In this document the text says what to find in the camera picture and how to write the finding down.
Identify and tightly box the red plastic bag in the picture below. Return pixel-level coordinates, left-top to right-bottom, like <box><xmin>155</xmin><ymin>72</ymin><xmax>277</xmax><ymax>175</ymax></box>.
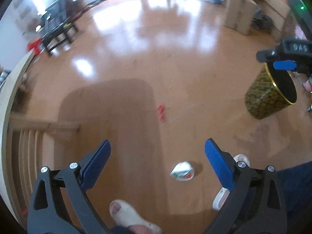
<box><xmin>27</xmin><ymin>38</ymin><xmax>42</xmax><ymax>56</ymax></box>

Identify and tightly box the red twisted string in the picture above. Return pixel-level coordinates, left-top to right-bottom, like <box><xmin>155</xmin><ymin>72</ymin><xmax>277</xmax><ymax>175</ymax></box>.
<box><xmin>157</xmin><ymin>105</ymin><xmax>167</xmax><ymax>123</ymax></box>

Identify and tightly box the large cardboard box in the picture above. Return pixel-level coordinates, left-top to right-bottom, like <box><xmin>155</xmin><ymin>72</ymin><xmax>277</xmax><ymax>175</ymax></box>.
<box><xmin>224</xmin><ymin>0</ymin><xmax>258</xmax><ymax>35</ymax></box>

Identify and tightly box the black wooden stool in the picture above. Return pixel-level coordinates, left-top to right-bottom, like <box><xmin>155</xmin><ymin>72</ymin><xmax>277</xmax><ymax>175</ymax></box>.
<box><xmin>41</xmin><ymin>18</ymin><xmax>79</xmax><ymax>57</ymax></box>

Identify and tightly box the beige slipper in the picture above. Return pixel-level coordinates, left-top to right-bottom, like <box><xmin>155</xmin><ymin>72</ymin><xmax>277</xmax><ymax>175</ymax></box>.
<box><xmin>109</xmin><ymin>200</ymin><xmax>163</xmax><ymax>234</ymax></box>
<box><xmin>212</xmin><ymin>154</ymin><xmax>250</xmax><ymax>211</ymax></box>

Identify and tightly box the left beige slipper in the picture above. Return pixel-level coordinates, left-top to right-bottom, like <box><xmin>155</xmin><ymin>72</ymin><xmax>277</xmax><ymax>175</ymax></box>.
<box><xmin>109</xmin><ymin>200</ymin><xmax>163</xmax><ymax>234</ymax></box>

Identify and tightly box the person's right hand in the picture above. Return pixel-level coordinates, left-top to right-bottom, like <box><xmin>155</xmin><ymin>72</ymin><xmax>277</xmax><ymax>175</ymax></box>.
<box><xmin>304</xmin><ymin>77</ymin><xmax>312</xmax><ymax>93</ymax></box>

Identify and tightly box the white red green bowl lid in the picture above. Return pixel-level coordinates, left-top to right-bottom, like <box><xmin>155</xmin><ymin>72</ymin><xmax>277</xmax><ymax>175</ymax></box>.
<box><xmin>170</xmin><ymin>161</ymin><xmax>195</xmax><ymax>182</ymax></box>

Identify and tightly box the gold patterned trash bin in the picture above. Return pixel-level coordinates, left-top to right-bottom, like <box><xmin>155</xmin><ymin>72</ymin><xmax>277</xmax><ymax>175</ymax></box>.
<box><xmin>244</xmin><ymin>63</ymin><xmax>297</xmax><ymax>120</ymax></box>

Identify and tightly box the right beige slipper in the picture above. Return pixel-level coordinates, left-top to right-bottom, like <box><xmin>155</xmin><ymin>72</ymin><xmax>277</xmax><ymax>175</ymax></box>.
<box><xmin>212</xmin><ymin>154</ymin><xmax>250</xmax><ymax>211</ymax></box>

